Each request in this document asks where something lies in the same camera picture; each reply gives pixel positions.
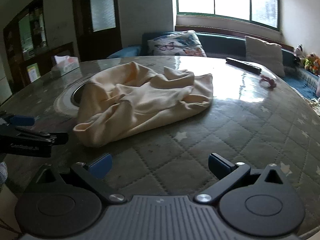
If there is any dark wooden sideboard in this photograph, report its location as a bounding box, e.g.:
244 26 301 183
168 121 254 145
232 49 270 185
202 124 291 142
24 42 80 83

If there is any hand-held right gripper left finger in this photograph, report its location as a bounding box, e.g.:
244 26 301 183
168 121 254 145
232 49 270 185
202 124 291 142
26 153 128 205

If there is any butterfly print cushion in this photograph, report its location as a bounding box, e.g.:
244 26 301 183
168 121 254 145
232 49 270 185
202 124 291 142
147 30 207 57

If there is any round inset cooktop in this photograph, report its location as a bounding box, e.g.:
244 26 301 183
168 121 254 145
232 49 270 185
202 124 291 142
54 79 94 118

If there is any dark wooden display cabinet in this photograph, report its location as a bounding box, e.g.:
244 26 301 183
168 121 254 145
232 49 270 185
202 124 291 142
3 0 48 85

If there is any yellow striped plush toy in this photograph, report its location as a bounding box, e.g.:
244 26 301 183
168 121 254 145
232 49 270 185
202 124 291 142
304 53 318 73

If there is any plain white cushion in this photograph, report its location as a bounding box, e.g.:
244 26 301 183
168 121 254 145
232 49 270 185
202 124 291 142
244 35 286 78

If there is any blue fringed sofa blanket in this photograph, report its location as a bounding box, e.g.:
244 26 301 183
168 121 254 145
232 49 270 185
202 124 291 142
282 52 320 115

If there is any teal sofa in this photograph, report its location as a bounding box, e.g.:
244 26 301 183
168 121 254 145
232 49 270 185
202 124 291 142
106 31 320 100

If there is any cream knit garment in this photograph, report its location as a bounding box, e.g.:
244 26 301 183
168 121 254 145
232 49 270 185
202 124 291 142
73 61 213 148

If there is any tissue box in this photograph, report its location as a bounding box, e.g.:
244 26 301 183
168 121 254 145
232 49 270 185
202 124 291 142
51 55 80 77

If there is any black remote control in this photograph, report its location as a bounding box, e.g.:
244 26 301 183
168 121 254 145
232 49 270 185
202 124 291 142
225 57 262 74

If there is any dark door with frosted glass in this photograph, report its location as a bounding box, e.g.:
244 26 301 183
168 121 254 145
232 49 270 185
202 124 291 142
71 0 123 62

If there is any small pink toy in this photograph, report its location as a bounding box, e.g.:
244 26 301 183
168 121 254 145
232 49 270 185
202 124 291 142
259 74 277 89

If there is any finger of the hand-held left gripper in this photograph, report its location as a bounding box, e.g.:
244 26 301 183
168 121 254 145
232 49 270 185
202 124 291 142
15 127 69 146
0 111 35 128

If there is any person's left forearm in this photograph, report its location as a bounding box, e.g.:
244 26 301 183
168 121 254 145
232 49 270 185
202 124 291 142
0 161 8 189

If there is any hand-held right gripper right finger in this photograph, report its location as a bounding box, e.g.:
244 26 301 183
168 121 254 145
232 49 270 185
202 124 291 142
194 152 294 204

